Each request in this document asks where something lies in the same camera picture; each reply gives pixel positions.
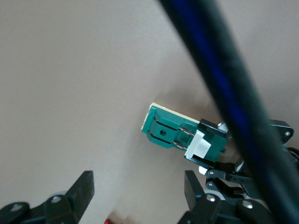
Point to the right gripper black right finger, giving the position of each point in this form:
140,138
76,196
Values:
194,193

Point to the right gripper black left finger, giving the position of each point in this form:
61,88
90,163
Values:
79,193

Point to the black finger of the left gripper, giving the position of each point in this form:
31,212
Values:
233,177
212,128

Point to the green load switch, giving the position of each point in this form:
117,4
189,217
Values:
168,126

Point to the red yellow emergency stop switch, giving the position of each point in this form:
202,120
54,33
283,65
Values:
111,222

